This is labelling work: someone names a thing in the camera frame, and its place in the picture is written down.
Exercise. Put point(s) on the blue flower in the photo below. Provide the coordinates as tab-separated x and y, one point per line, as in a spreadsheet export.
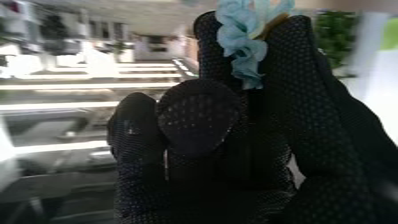
242	36

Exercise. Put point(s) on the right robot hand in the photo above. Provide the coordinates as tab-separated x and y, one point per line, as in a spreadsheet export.
249	160

